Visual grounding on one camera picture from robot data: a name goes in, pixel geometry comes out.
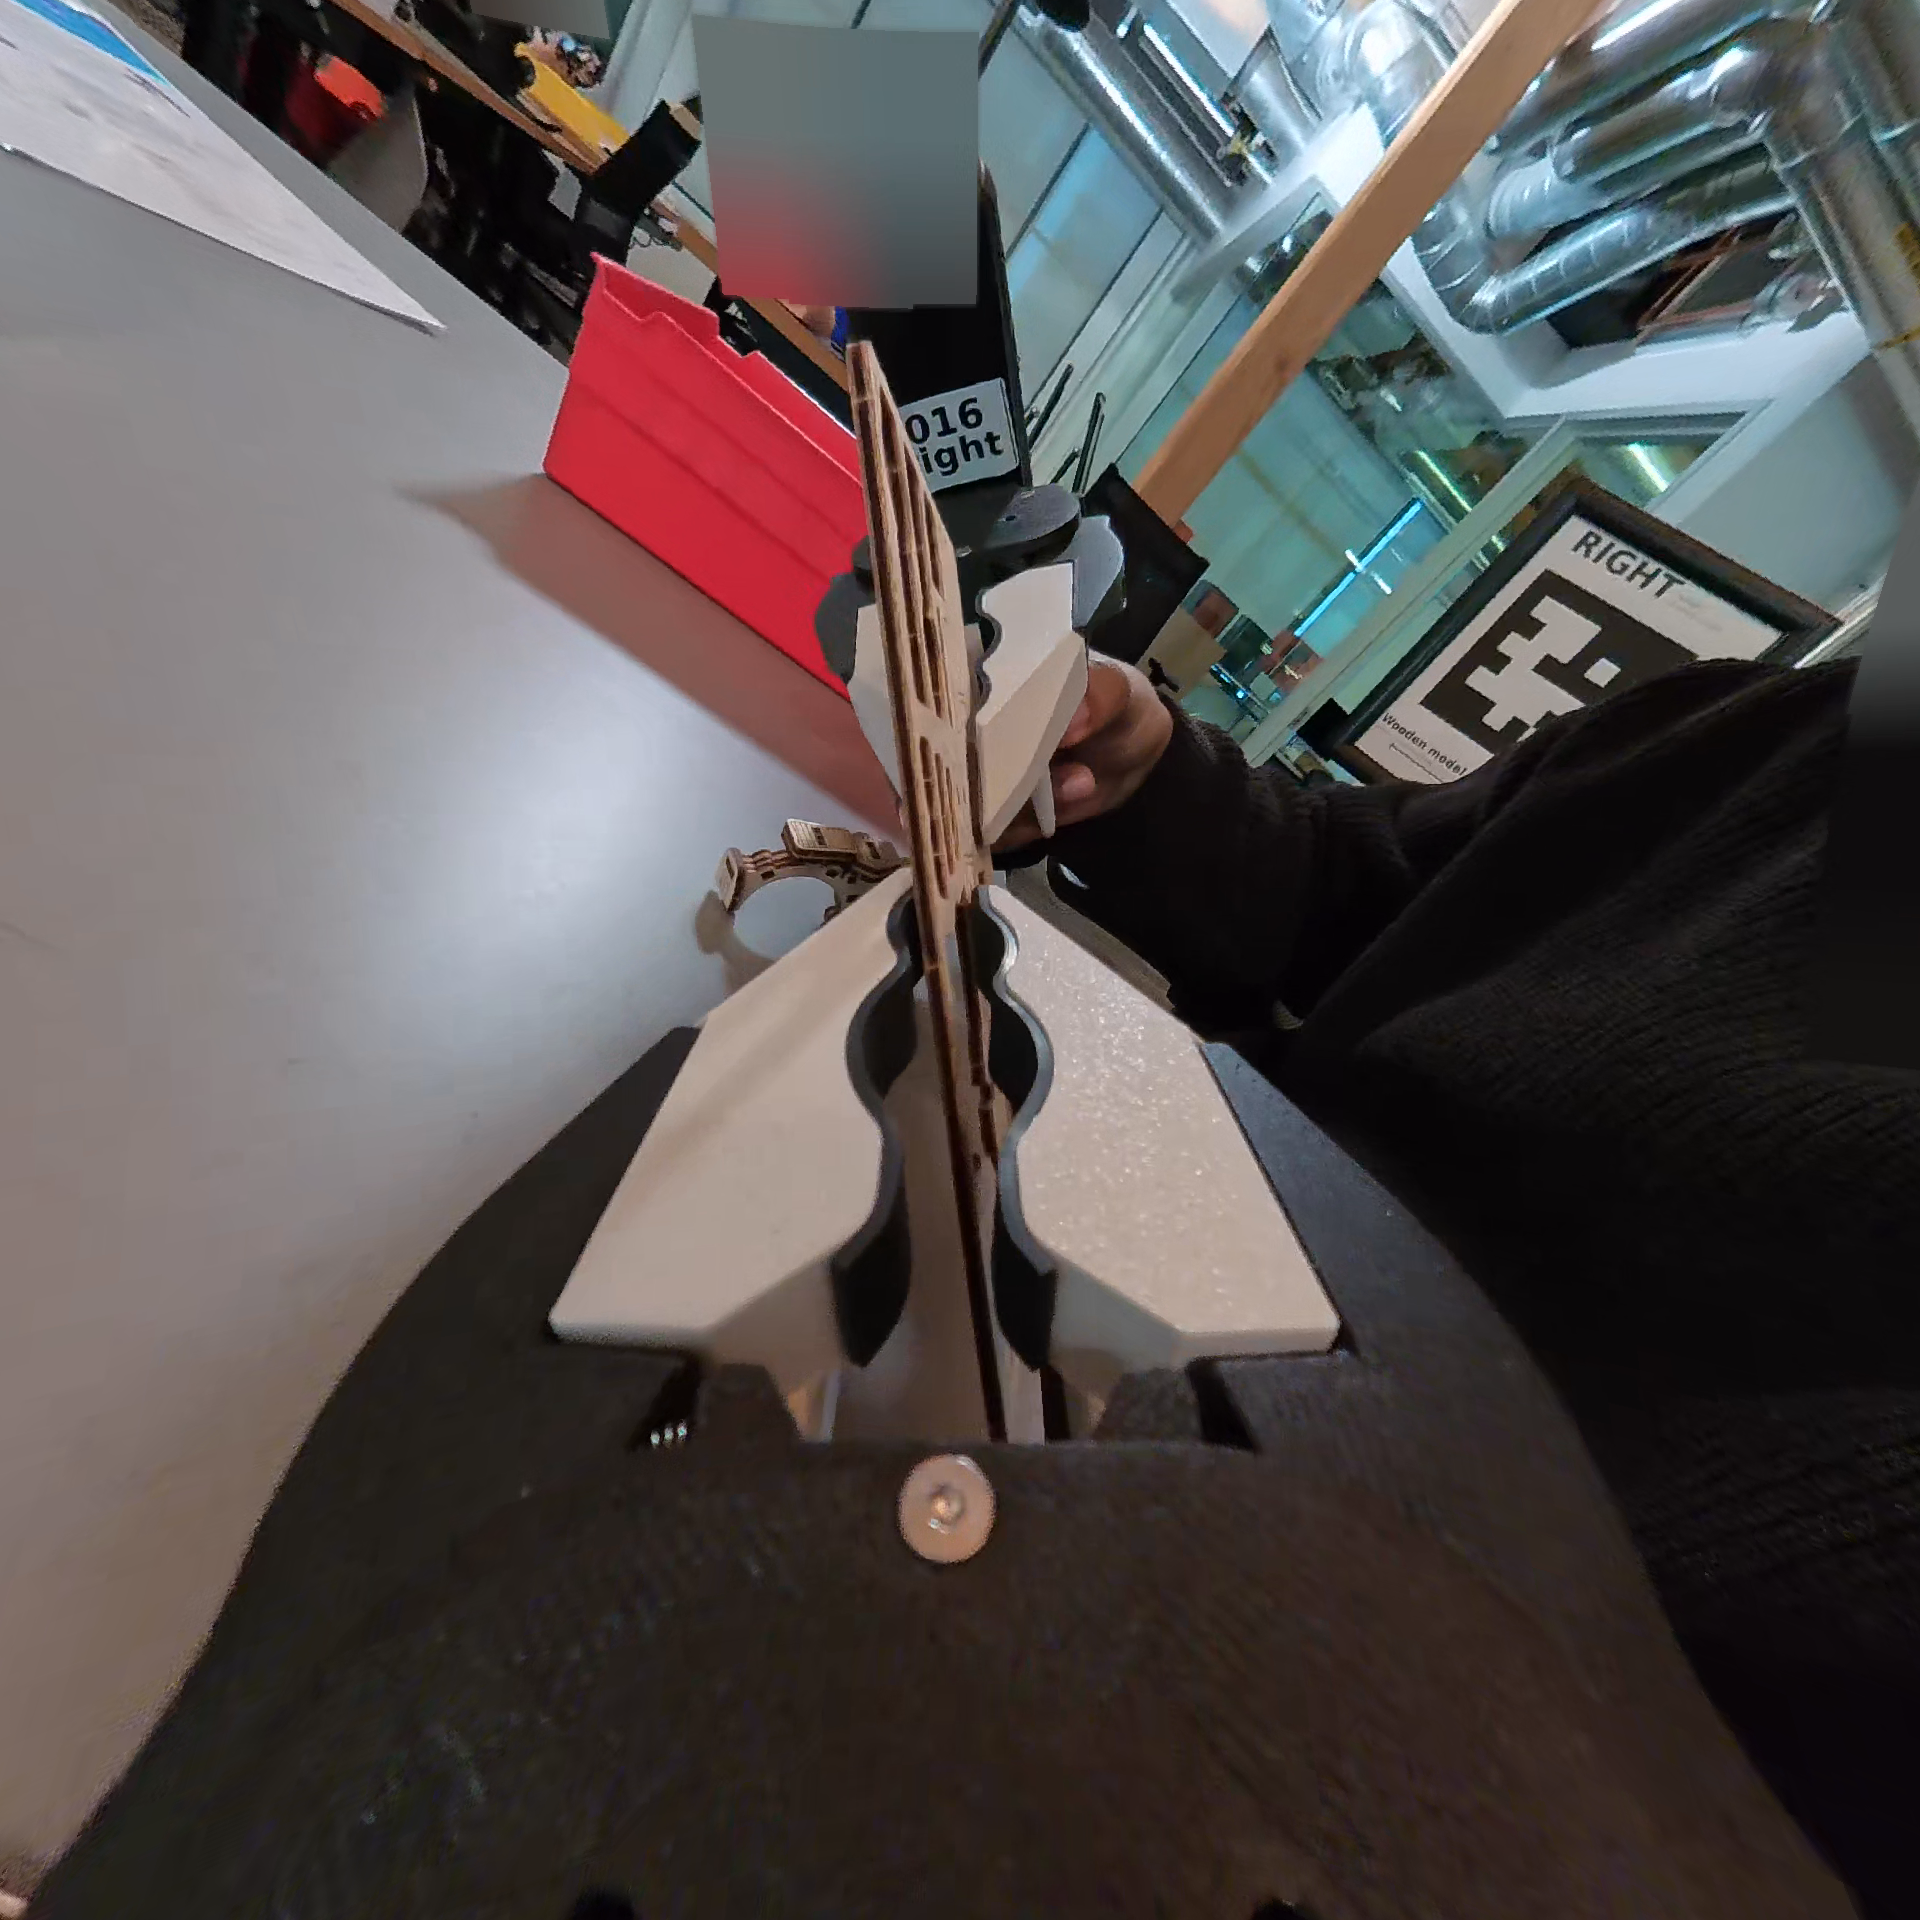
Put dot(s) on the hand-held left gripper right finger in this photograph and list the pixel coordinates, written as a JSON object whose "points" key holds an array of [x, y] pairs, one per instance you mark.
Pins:
{"points": [[1156, 1170]]}

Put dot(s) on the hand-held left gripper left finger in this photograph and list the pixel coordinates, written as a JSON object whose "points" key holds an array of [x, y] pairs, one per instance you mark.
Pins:
{"points": [[720, 1154]]}

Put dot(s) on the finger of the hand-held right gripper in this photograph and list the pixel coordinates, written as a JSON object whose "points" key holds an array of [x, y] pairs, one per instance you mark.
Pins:
{"points": [[862, 674], [1037, 660]]}

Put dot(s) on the laser-cut plywood sheet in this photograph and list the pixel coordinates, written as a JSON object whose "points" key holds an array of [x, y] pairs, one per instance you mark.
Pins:
{"points": [[921, 674]]}

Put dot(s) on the grey desk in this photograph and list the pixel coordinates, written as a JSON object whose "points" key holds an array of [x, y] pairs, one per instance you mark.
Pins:
{"points": [[300, 749]]}

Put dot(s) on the person's right hand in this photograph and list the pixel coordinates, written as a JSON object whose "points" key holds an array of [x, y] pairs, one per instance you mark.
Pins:
{"points": [[1119, 744]]}

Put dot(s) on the small wooden model part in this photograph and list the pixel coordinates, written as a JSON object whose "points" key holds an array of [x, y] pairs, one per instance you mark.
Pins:
{"points": [[820, 862]]}

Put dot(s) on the red plastic bin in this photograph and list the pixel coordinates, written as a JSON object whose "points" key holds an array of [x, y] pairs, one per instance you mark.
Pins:
{"points": [[675, 434]]}

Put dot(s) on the slanted wooden beam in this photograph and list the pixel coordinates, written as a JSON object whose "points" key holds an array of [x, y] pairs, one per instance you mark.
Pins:
{"points": [[1349, 254]]}

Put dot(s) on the framed marker sign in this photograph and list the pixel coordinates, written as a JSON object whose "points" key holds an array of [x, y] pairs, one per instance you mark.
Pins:
{"points": [[1589, 645]]}

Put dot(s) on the silver ventilation ducts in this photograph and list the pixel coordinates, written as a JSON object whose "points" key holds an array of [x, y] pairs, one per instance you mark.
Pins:
{"points": [[1651, 149]]}

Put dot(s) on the wooden workbench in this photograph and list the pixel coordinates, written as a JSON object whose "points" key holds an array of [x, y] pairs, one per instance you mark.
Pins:
{"points": [[451, 60]]}

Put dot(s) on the white printed paper sheet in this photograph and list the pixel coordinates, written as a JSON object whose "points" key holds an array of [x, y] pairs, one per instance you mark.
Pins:
{"points": [[150, 149]]}

